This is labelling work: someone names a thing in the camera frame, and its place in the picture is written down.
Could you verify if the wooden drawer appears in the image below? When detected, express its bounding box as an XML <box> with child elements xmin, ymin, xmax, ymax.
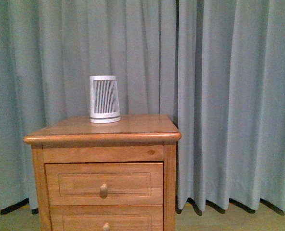
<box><xmin>46</xmin><ymin>163</ymin><xmax>163</xmax><ymax>205</ymax></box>
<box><xmin>50</xmin><ymin>205</ymin><xmax>163</xmax><ymax>231</ymax></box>

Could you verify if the white slatted air purifier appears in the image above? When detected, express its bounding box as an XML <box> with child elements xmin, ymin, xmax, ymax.
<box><xmin>90</xmin><ymin>76</ymin><xmax>121</xmax><ymax>124</ymax></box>

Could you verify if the wooden nightstand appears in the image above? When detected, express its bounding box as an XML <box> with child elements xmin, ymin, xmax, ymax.
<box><xmin>24</xmin><ymin>115</ymin><xmax>181</xmax><ymax>231</ymax></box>

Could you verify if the right grey curtain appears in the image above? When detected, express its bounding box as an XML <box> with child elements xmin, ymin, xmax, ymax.
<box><xmin>178</xmin><ymin>0</ymin><xmax>285</xmax><ymax>211</ymax></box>

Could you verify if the grey curtain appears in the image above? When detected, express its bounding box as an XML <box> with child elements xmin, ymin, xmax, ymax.
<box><xmin>0</xmin><ymin>0</ymin><xmax>178</xmax><ymax>214</ymax></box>
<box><xmin>178</xmin><ymin>0</ymin><xmax>285</xmax><ymax>211</ymax></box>

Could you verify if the left grey curtain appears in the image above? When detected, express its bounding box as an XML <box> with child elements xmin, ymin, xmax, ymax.
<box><xmin>0</xmin><ymin>0</ymin><xmax>178</xmax><ymax>214</ymax></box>

